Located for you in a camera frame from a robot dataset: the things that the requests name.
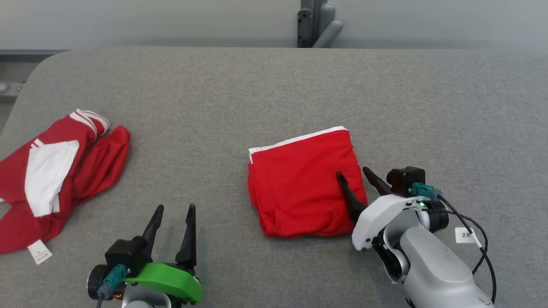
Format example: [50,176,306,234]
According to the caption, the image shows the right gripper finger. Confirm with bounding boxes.
[362,166,393,196]
[336,171,368,222]

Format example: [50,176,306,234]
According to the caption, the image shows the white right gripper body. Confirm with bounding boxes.
[351,194,423,252]

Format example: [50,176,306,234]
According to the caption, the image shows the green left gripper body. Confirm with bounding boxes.
[124,262,203,305]

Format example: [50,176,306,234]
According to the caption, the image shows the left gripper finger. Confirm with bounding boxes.
[141,204,165,257]
[174,203,198,269]

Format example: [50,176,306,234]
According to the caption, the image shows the red shorts with white band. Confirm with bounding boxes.
[247,126,369,238]

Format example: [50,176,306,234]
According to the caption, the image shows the red white sports jersey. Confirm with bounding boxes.
[0,109,131,265]

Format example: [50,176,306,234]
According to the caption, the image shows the grey fabric sofa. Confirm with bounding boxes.
[0,46,548,308]

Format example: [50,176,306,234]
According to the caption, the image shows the grey rounded tube fitting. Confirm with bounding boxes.
[314,3,344,49]

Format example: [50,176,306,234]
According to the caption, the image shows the teal plug left camera cable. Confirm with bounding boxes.
[97,264,130,308]

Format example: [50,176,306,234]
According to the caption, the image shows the white cable tag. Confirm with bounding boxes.
[454,227,483,249]

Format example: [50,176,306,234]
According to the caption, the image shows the dark perforated bracket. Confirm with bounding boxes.
[297,9,313,48]

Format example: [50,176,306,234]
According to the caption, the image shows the grey metal floor bracket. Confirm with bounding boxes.
[0,80,27,104]

